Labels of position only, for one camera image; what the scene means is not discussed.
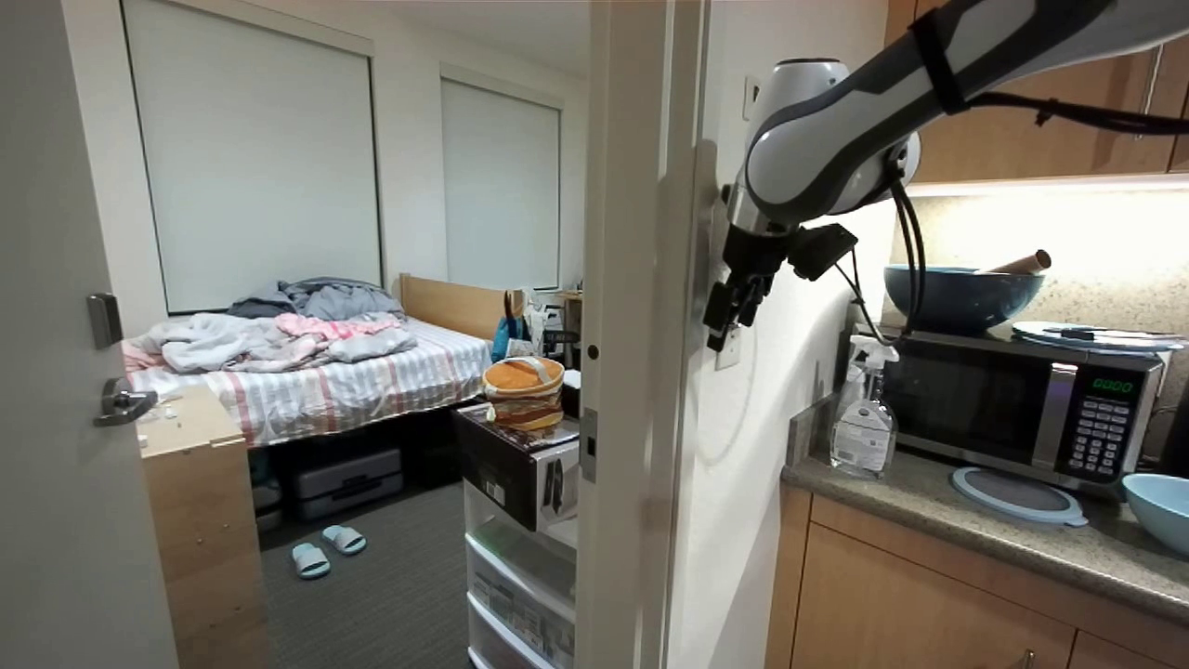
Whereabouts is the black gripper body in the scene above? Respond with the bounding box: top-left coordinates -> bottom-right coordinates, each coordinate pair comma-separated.
718,218 -> 796,321

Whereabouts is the clear spray bottle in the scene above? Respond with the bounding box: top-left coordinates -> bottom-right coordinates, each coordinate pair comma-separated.
823,329 -> 903,481

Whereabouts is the metal door strike plate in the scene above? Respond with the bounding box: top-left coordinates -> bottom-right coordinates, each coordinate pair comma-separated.
577,406 -> 603,486

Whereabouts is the stack of orange bowls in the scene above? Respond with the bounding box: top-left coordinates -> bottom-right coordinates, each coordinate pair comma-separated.
479,353 -> 572,437

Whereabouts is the blue bottle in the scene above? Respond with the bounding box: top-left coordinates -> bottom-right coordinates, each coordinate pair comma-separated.
486,285 -> 532,369

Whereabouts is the dark blue bowl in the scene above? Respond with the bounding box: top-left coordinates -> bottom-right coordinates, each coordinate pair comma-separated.
880,264 -> 1052,337

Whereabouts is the narrow white roller blind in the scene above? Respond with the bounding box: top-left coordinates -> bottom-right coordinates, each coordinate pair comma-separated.
437,73 -> 563,296

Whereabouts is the black cardboard box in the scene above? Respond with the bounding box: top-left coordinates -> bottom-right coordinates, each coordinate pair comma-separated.
449,396 -> 582,540

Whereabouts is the black and silver microwave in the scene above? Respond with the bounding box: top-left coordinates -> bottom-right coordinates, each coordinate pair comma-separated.
880,323 -> 1173,500

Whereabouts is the round blue rimmed lid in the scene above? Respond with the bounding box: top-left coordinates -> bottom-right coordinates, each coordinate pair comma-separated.
947,461 -> 1092,536

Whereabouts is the clear plastic drawer unit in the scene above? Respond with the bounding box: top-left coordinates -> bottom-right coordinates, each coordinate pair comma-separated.
458,473 -> 582,669

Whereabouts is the wooden base cabinet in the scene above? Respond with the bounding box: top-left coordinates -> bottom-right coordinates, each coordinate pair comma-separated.
760,482 -> 1189,669

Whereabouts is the bed with striped sheet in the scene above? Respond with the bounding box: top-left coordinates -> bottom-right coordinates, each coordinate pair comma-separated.
119,270 -> 524,455

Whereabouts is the pink garment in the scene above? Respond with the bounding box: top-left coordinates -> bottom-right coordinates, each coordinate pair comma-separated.
267,307 -> 416,369

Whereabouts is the blue grey clothes pile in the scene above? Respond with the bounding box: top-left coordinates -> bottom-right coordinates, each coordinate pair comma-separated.
226,270 -> 408,323

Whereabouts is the dark suitcase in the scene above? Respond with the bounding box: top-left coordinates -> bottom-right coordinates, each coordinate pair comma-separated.
286,442 -> 408,524

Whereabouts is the light blue slipper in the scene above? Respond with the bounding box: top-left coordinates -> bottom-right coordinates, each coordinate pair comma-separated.
286,540 -> 337,582
316,520 -> 371,560

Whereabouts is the light blue bowl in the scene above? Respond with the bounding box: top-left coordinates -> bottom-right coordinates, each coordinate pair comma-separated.
1119,468 -> 1189,560

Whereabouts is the wide white roller blind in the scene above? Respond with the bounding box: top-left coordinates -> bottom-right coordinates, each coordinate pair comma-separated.
119,0 -> 384,316

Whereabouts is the light grey garment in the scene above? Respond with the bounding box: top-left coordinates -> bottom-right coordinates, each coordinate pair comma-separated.
148,307 -> 328,378

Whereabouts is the light wooden dresser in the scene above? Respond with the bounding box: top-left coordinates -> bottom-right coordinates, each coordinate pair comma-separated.
135,381 -> 273,669

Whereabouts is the dark door lock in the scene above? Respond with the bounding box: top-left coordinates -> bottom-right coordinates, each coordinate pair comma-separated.
83,285 -> 125,353

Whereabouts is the grey room door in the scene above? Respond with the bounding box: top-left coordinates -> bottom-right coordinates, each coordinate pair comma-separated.
0,0 -> 186,669

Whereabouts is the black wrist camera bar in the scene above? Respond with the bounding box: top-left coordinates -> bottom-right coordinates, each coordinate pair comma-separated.
785,218 -> 863,282

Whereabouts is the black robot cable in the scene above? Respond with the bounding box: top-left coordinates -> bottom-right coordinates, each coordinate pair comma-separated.
830,87 -> 1189,348

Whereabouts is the wooden utensil handle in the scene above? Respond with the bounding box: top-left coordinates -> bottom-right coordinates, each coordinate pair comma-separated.
981,246 -> 1059,282

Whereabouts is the wooden wall cabinet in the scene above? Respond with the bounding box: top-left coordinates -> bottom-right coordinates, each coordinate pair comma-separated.
880,0 -> 1189,189

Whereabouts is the metal door handle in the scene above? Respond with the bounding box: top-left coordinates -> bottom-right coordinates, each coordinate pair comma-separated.
88,373 -> 163,431

